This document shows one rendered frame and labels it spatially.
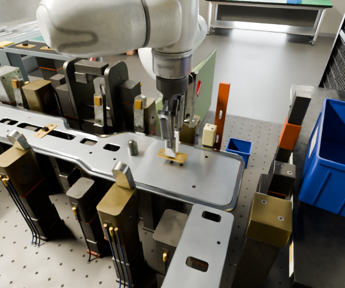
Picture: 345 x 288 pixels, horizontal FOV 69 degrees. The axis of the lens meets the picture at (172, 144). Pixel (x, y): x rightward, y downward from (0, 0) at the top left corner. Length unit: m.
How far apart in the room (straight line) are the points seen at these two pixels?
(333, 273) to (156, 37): 0.53
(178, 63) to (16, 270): 0.80
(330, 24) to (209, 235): 6.67
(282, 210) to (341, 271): 0.14
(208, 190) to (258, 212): 0.16
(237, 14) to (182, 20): 6.53
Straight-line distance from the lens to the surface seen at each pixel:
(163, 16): 0.49
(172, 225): 0.62
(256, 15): 6.98
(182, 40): 0.52
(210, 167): 0.73
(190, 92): 0.77
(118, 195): 0.60
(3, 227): 1.13
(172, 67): 0.54
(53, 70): 1.25
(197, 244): 0.57
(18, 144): 0.81
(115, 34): 0.46
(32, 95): 1.11
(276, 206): 0.59
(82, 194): 0.70
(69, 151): 0.84
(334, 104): 0.85
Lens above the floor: 1.49
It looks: 37 degrees down
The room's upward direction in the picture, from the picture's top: straight up
